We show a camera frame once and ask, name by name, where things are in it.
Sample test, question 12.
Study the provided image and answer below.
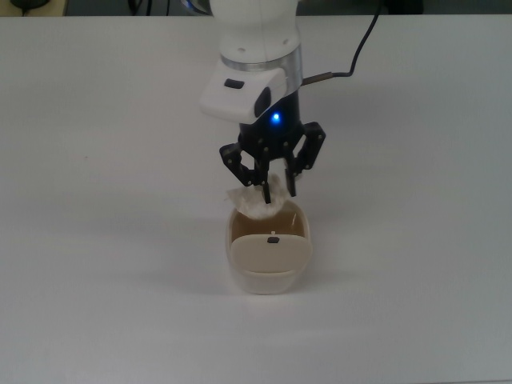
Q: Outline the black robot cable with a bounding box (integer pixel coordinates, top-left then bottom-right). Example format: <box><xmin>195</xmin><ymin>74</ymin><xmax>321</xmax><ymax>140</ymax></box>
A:
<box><xmin>302</xmin><ymin>0</ymin><xmax>386</xmax><ymax>86</ymax></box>

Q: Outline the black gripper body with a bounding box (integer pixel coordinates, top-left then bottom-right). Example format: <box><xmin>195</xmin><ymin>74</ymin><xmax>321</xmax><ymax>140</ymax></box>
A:
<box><xmin>238</xmin><ymin>90</ymin><xmax>306</xmax><ymax>160</ymax></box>

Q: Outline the white paper trash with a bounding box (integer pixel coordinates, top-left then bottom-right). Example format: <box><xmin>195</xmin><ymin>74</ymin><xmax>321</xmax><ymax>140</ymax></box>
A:
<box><xmin>225</xmin><ymin>173</ymin><xmax>290</xmax><ymax>221</ymax></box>

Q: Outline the small cream bin with lid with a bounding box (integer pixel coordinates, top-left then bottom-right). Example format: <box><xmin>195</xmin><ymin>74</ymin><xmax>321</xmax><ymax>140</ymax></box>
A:
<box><xmin>225</xmin><ymin>198</ymin><xmax>314</xmax><ymax>296</ymax></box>

